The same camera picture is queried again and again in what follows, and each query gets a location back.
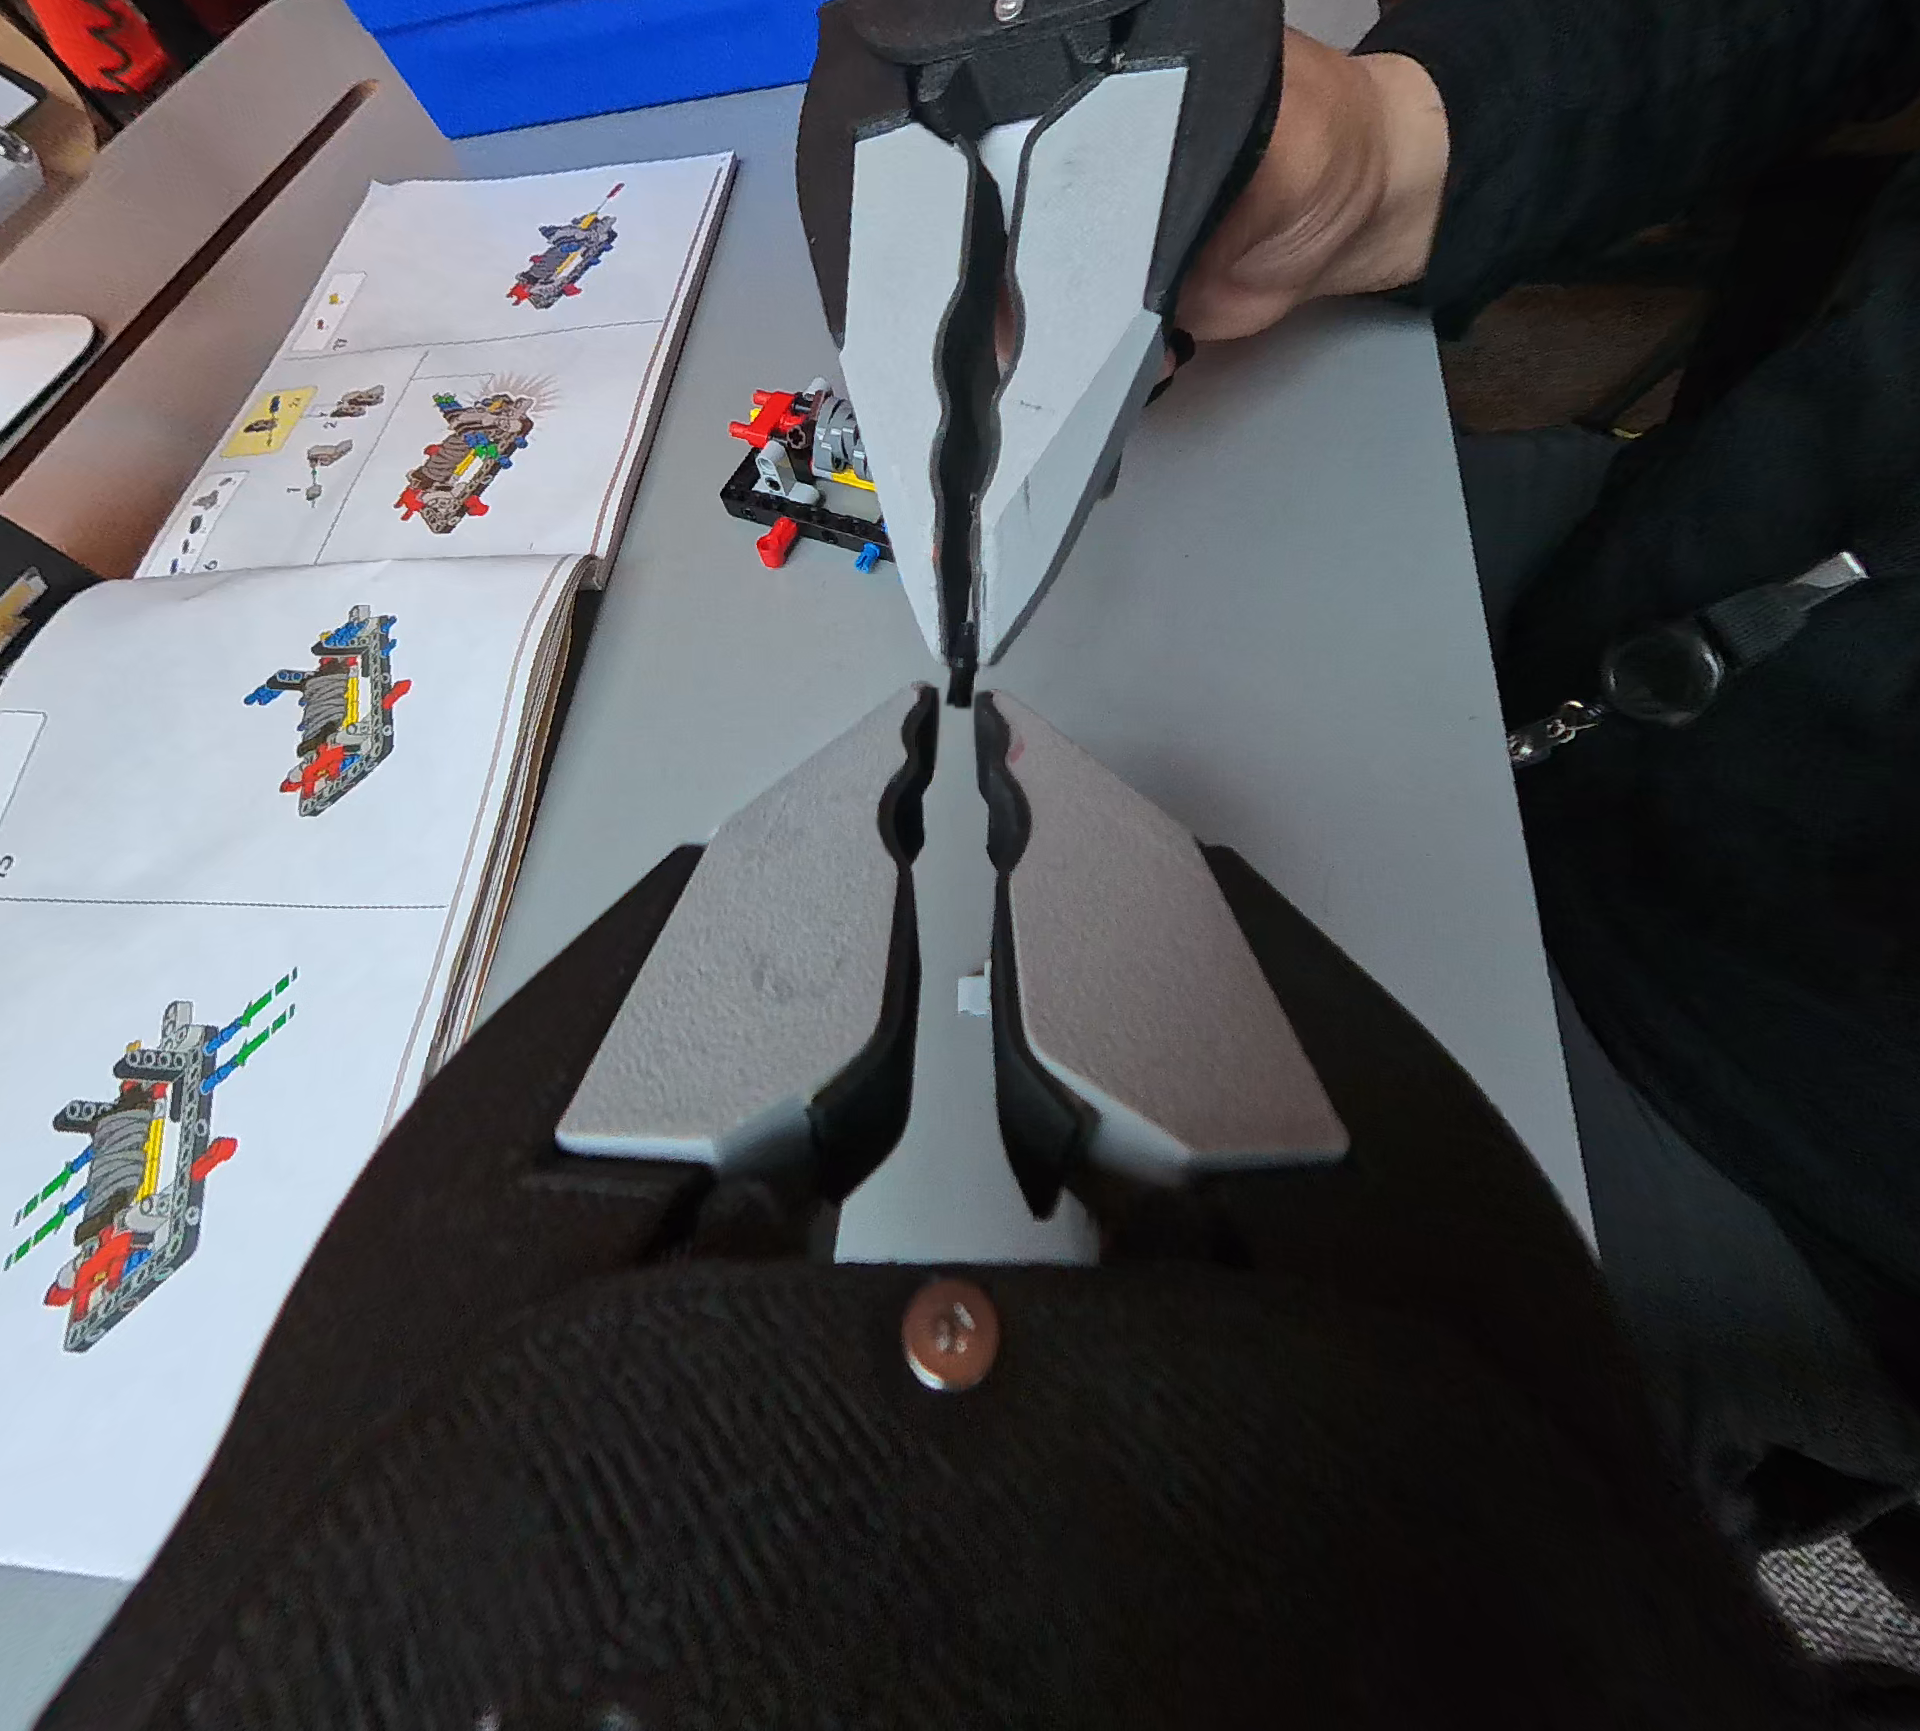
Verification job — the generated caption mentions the white instruction booklet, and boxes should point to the white instruction booklet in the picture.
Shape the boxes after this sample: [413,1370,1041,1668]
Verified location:
[0,155,741,1584]

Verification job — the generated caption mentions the black badge reel with lanyard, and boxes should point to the black badge reel with lanyard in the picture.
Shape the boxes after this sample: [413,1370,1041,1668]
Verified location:
[1506,554,1870,774]

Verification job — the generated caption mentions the black race car printed box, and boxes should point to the black race car printed box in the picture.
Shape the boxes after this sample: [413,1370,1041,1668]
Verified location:
[0,515,122,680]

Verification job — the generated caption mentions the lego engine frame assembly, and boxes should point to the lego engine frame assembly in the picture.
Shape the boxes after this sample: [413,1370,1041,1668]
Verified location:
[716,379,902,570]

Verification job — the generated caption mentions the person's right forearm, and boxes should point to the person's right forearm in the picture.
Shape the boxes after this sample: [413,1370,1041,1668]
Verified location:
[1356,0,1920,339]

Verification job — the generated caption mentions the person's right hand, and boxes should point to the person's right hand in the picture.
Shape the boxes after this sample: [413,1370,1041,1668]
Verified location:
[1171,35,1452,347]

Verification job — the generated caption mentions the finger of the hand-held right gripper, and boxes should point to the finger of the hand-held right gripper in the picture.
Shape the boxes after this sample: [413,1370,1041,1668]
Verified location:
[973,57,1200,666]
[836,117,1005,654]

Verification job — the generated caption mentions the white flat device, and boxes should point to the white flat device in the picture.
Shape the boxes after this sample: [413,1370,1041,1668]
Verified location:
[0,315,96,445]

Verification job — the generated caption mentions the person's dark clothed torso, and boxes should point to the person's dark clothed torso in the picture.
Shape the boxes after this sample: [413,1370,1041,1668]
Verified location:
[1462,187,1920,1614]

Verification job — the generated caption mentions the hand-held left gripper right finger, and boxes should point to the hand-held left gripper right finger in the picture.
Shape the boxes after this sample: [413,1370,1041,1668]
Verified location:
[975,690,1352,1220]

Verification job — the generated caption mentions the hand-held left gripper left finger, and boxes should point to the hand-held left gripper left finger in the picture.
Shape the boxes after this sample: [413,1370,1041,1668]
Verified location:
[553,686,938,1204]

